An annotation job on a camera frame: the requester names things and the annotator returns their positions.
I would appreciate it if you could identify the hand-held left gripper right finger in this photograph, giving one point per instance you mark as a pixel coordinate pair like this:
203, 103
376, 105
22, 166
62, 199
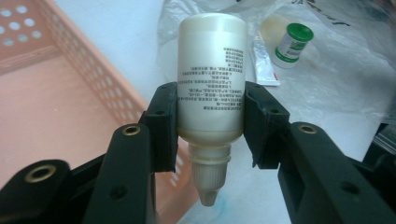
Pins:
311, 174

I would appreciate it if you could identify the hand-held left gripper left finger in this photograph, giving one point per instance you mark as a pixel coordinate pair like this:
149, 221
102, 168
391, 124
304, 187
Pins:
130, 174

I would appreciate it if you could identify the clear plastic bag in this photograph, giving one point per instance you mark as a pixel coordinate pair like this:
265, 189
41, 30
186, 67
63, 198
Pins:
342, 68

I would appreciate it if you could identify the white ointment tube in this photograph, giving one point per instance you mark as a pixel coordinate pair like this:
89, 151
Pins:
264, 73

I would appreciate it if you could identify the pink plastic basket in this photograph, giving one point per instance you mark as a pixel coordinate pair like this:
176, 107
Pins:
46, 93

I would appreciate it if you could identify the small green-capped bottle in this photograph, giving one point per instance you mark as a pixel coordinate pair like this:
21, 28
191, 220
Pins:
292, 46

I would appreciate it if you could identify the white dropper bottle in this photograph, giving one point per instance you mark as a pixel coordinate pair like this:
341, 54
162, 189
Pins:
211, 62

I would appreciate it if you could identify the white board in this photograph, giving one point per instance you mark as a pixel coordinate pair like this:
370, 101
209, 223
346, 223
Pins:
124, 31

